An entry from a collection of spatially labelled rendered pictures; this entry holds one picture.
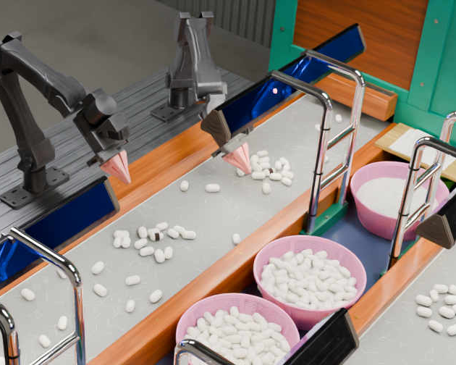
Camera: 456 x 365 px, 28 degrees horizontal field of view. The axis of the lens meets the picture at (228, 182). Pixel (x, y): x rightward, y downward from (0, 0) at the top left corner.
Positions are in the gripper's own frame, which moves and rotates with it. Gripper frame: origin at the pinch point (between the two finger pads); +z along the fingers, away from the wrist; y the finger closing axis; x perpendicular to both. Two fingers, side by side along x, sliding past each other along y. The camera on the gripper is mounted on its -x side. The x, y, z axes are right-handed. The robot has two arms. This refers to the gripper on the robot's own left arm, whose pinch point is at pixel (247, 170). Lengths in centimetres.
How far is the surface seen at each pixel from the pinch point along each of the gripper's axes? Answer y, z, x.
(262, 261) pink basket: -21.3, 19.0, -9.7
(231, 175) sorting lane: 2.6, -0.9, 9.2
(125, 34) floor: 150, -82, 183
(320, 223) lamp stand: 4.3, 21.8, -7.5
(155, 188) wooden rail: -17.0, -9.6, 15.3
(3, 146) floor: 38, -58, 159
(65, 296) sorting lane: -61, -1, 8
